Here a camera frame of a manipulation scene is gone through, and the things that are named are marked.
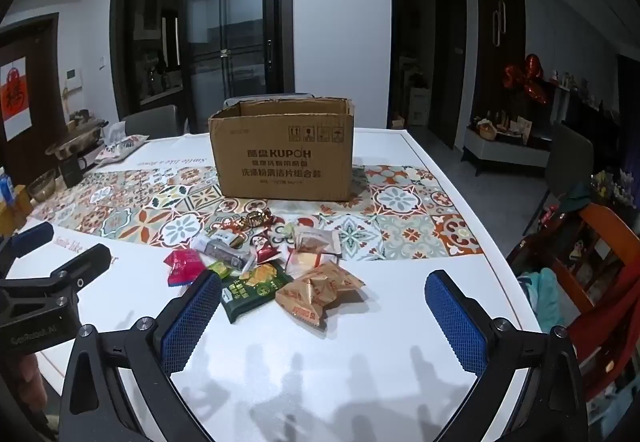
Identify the pale yellow snack packet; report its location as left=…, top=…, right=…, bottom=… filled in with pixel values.
left=286, top=249, right=323, bottom=279

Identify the white and red door poster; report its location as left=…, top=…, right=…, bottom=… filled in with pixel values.
left=0, top=54, right=32, bottom=140

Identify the silver and white snack bar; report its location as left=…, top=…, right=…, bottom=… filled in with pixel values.
left=195, top=229, right=251, bottom=253

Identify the orange wooden chair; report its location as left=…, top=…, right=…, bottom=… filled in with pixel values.
left=507, top=202, right=640, bottom=403

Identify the glass sliding door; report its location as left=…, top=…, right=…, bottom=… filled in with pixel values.
left=112, top=0, right=296, bottom=138

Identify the teal cloth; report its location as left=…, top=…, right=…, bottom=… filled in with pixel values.
left=517, top=267, right=558, bottom=333

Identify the yellow box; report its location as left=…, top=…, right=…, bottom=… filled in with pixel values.
left=10, top=184, right=33, bottom=218

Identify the glass bowl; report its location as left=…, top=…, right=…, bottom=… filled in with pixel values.
left=27, top=169, right=58, bottom=203

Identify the grey dining chair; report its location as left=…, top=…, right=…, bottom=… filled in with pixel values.
left=122, top=104, right=180, bottom=140

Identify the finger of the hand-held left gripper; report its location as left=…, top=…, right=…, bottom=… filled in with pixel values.
left=0, top=221, right=55, bottom=269
left=47, top=243, right=113, bottom=297

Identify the red and white candy packet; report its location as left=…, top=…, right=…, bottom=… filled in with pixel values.
left=250, top=234, right=281, bottom=265

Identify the person's left hand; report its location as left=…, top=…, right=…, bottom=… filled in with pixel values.
left=0, top=351, right=52, bottom=423

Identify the grey armchair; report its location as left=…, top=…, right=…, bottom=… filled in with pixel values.
left=522, top=122, right=596, bottom=235

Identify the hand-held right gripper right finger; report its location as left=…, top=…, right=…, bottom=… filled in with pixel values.
left=424, top=269, right=591, bottom=442

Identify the floral tissue pack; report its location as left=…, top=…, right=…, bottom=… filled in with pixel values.
left=95, top=124, right=150, bottom=165

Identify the black mug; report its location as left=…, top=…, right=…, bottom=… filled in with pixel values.
left=59, top=157, right=88, bottom=188

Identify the metal pot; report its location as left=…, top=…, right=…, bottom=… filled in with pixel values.
left=45, top=119, right=108, bottom=160

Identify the tan pastry packet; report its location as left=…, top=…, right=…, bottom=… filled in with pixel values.
left=300, top=264, right=368, bottom=312
left=275, top=279, right=327, bottom=331

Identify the white sideboard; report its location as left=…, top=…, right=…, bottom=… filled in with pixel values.
left=460, top=124, right=551, bottom=178

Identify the white tile-patterned tablecloth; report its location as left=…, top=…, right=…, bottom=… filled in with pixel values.
left=0, top=127, right=546, bottom=442

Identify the dark wooden door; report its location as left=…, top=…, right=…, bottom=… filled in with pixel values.
left=0, top=17, right=66, bottom=183

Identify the white and pink snack packet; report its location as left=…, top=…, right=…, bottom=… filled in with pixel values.
left=292, top=228, right=343, bottom=257

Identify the gold foil candy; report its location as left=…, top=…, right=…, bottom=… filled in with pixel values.
left=235, top=207, right=275, bottom=229

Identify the green cracker packet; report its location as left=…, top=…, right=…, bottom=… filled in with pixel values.
left=220, top=261, right=295, bottom=324

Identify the red snack packet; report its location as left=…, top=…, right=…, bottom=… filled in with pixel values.
left=164, top=249, right=206, bottom=288

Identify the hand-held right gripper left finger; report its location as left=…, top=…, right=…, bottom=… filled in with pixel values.
left=57, top=268, right=223, bottom=442

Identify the grey snack packet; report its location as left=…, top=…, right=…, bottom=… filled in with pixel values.
left=205, top=244, right=248, bottom=268

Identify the brown cardboard box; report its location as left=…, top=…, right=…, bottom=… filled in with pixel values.
left=208, top=97, right=356, bottom=202

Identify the red foil balloon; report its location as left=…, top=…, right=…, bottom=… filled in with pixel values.
left=502, top=53, right=548, bottom=105

